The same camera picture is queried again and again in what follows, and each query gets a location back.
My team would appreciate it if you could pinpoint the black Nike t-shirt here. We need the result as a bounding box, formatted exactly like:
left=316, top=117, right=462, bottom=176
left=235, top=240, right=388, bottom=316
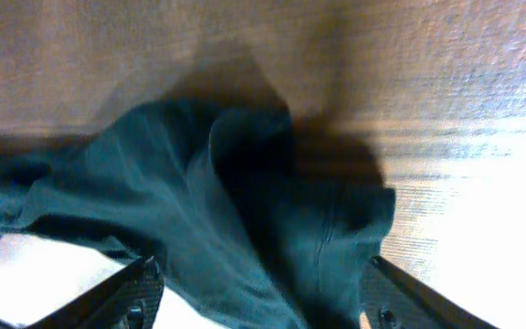
left=0, top=101, right=395, bottom=328

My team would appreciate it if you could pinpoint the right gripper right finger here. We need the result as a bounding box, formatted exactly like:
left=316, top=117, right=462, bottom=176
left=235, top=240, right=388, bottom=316
left=361, top=256, right=494, bottom=329

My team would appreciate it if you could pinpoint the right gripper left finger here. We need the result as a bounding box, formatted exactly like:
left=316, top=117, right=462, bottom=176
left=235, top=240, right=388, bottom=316
left=23, top=257, right=164, bottom=329

